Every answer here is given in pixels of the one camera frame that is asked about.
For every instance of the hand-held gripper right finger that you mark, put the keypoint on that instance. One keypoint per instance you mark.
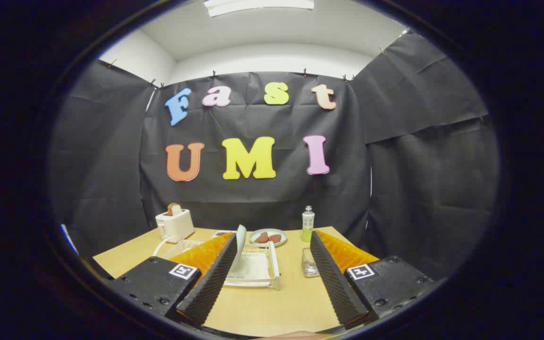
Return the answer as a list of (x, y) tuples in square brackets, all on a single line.
[(335, 278)]

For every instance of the black backdrop cloth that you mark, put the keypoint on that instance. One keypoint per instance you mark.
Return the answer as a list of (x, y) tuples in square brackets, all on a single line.
[(253, 203)]

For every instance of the large pale green plate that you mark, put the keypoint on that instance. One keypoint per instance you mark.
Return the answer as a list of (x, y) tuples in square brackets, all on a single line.
[(241, 241)]

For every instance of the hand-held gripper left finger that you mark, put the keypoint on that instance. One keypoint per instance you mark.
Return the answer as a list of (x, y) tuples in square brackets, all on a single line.
[(210, 283)]

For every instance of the ceiling light panel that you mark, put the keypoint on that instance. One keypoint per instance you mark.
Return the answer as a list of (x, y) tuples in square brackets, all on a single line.
[(258, 5)]

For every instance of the white toaster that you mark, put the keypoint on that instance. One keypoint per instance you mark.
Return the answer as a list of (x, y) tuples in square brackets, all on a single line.
[(175, 226)]

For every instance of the small white sauce tray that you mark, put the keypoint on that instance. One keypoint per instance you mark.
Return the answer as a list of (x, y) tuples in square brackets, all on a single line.
[(220, 233)]

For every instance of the brown bread slice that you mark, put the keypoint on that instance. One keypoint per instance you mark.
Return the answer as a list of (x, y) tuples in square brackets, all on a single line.
[(174, 209)]

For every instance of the green and white bottle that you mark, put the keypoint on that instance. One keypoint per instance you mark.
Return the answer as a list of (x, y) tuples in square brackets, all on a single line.
[(308, 226)]

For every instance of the small pale green plate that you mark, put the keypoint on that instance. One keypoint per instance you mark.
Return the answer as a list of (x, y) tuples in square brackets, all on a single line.
[(253, 242)]

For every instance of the brown food piece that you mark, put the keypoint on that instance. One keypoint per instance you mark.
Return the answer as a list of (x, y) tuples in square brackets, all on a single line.
[(275, 238), (261, 237)]

